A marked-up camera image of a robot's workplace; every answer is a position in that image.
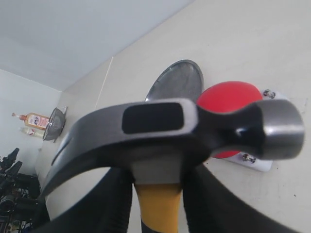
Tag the red dome push button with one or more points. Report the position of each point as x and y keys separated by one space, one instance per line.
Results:
x=231 y=96

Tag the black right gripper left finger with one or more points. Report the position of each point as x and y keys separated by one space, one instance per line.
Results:
x=105 y=209

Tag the white plastic bottle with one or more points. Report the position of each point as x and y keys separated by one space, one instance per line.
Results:
x=32 y=132

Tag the yellow black claw hammer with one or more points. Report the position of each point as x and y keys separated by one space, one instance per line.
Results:
x=151 y=140

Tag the round steel plate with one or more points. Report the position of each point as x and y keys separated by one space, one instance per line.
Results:
x=182 y=79

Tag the orange dish soap bottle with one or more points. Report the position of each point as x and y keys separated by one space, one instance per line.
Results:
x=33 y=120

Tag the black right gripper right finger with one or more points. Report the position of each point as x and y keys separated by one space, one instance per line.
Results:
x=210 y=207

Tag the metal strainer bowl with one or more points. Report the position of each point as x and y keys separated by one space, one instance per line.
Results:
x=55 y=124

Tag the black equipment pile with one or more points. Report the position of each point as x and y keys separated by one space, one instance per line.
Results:
x=21 y=209

